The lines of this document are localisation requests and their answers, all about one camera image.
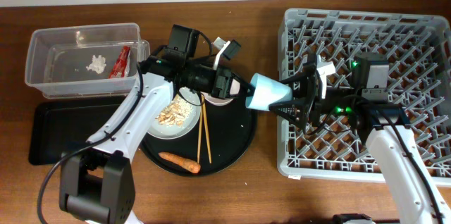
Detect crumpled white tissue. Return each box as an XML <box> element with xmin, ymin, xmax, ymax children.
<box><xmin>86</xmin><ymin>55</ymin><xmax>106</xmax><ymax>74</ymax></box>

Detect clear plastic waste bin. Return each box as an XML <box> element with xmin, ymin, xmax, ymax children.
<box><xmin>25</xmin><ymin>23</ymin><xmax>149</xmax><ymax>99</ymax></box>

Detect left wooden chopstick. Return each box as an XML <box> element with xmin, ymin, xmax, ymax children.
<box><xmin>197</xmin><ymin>104</ymin><xmax>204</xmax><ymax>163</ymax></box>

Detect right wooden chopstick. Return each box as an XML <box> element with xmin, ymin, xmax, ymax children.
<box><xmin>201</xmin><ymin>94</ymin><xmax>212</xmax><ymax>164</ymax></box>

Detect wooden chopstick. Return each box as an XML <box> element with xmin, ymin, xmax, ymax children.
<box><xmin>201</xmin><ymin>94</ymin><xmax>212</xmax><ymax>164</ymax></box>
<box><xmin>197</xmin><ymin>104</ymin><xmax>204</xmax><ymax>163</ymax></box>

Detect black object bottom edge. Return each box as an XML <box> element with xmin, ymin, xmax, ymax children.
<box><xmin>332</xmin><ymin>213</ymin><xmax>374</xmax><ymax>224</ymax></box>

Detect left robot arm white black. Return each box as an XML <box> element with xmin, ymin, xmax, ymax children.
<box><xmin>43</xmin><ymin>56</ymin><xmax>254</xmax><ymax>223</ymax></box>

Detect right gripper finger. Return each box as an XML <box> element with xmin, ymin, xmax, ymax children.
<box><xmin>269</xmin><ymin>98</ymin><xmax>310</xmax><ymax>127</ymax></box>
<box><xmin>280</xmin><ymin>65</ymin><xmax>316</xmax><ymax>85</ymax></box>

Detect grey plate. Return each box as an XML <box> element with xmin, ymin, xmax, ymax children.
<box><xmin>147</xmin><ymin>87</ymin><xmax>201</xmax><ymax>139</ymax></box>

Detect grey dishwasher rack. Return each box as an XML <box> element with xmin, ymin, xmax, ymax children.
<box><xmin>277</xmin><ymin>8</ymin><xmax>450</xmax><ymax>187</ymax></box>

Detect black rectangular tray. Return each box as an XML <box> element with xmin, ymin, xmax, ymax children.
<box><xmin>28</xmin><ymin>97</ymin><xmax>125</xmax><ymax>166</ymax></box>

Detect light blue cup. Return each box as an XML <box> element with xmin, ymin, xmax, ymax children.
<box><xmin>245</xmin><ymin>73</ymin><xmax>292</xmax><ymax>111</ymax></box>

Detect white pink bowl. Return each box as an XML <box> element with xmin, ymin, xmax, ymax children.
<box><xmin>202</xmin><ymin>92</ymin><xmax>233</xmax><ymax>106</ymax></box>

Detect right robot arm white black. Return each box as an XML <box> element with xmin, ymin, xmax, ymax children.
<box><xmin>269</xmin><ymin>52</ymin><xmax>450</xmax><ymax>223</ymax></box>

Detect round black serving tray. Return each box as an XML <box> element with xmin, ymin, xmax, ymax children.
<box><xmin>140</xmin><ymin>97</ymin><xmax>257</xmax><ymax>177</ymax></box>

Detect red snack wrapper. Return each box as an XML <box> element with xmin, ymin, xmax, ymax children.
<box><xmin>109</xmin><ymin>46</ymin><xmax>131</xmax><ymax>79</ymax></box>

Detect food scraps on plate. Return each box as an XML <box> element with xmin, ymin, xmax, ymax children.
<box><xmin>156</xmin><ymin>94</ymin><xmax>193</xmax><ymax>127</ymax></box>

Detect orange carrot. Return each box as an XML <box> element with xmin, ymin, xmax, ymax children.
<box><xmin>158</xmin><ymin>152</ymin><xmax>201</xmax><ymax>174</ymax></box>

